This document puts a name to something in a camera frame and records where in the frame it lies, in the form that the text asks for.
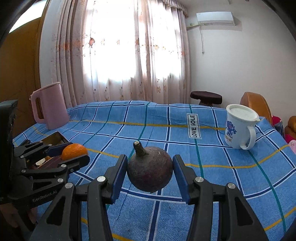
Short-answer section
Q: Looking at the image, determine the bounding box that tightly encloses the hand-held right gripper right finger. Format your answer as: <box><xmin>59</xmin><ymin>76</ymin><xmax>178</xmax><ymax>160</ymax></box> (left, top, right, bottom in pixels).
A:
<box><xmin>173</xmin><ymin>154</ymin><xmax>270</xmax><ymax>241</ymax></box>

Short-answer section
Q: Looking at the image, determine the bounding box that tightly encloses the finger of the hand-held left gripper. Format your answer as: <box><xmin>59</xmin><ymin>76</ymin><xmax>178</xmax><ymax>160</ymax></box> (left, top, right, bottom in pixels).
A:
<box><xmin>14</xmin><ymin>140</ymin><xmax>70</xmax><ymax>161</ymax></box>
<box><xmin>21</xmin><ymin>155</ymin><xmax>90</xmax><ymax>180</ymax></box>

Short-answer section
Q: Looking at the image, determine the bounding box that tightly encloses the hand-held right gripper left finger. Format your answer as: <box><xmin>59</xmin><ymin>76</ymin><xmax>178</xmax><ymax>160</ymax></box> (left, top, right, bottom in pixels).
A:
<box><xmin>29</xmin><ymin>154</ymin><xmax>128</xmax><ymax>241</ymax></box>

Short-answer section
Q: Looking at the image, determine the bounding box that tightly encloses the large orange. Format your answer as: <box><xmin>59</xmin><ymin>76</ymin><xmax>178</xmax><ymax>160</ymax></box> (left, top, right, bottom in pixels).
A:
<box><xmin>62</xmin><ymin>143</ymin><xmax>89</xmax><ymax>161</ymax></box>

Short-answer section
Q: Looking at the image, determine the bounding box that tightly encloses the rectangular metal tin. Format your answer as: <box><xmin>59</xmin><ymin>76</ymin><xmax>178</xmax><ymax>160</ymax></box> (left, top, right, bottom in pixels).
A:
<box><xmin>36</xmin><ymin>132</ymin><xmax>70</xmax><ymax>171</ymax></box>

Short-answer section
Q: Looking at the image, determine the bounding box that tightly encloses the dark purple round fruit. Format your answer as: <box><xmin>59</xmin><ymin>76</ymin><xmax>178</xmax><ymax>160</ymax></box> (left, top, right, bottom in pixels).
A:
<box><xmin>127</xmin><ymin>141</ymin><xmax>173</xmax><ymax>193</ymax></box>

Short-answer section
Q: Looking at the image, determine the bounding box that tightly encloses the pink electric kettle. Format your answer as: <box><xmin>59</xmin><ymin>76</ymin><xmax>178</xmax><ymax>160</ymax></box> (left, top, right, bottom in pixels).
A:
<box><xmin>31</xmin><ymin>82</ymin><xmax>70</xmax><ymax>130</ymax></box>

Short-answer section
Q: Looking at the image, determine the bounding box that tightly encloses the blue checked tablecloth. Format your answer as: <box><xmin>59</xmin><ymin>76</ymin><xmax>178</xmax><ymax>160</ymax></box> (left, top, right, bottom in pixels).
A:
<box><xmin>13</xmin><ymin>100</ymin><xmax>296</xmax><ymax>241</ymax></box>

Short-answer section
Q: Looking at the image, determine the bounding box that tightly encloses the white printed mug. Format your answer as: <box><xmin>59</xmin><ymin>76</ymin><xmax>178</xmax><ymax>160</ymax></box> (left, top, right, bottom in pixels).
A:
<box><xmin>224</xmin><ymin>104</ymin><xmax>260</xmax><ymax>151</ymax></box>

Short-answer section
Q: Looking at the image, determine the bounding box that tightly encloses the wooden door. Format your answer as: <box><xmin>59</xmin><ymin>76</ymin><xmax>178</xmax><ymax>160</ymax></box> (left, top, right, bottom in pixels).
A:
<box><xmin>0</xmin><ymin>16</ymin><xmax>50</xmax><ymax>105</ymax></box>

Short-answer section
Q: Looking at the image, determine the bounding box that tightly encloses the dark round stool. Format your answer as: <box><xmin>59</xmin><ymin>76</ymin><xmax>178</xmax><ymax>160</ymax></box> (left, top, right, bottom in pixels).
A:
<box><xmin>190</xmin><ymin>91</ymin><xmax>223</xmax><ymax>107</ymax></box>

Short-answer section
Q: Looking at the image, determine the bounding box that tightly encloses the floral sheer curtain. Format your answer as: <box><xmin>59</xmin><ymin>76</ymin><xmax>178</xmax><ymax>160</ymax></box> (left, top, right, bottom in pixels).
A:
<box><xmin>50</xmin><ymin>0</ymin><xmax>191</xmax><ymax>108</ymax></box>

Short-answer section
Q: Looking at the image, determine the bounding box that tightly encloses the brown leather sofa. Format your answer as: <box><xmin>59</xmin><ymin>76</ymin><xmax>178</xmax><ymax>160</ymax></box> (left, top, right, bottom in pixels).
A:
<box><xmin>284</xmin><ymin>116</ymin><xmax>296</xmax><ymax>142</ymax></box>

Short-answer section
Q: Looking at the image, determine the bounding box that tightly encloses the white air conditioner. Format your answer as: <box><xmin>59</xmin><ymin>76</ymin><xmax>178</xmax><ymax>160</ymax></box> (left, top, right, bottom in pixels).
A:
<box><xmin>196</xmin><ymin>11</ymin><xmax>236</xmax><ymax>26</ymax></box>

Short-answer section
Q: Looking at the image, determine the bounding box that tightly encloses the air conditioner power cord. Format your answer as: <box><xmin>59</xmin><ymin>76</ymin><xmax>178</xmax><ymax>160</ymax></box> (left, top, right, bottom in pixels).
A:
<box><xmin>200</xmin><ymin>25</ymin><xmax>205</xmax><ymax>55</ymax></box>

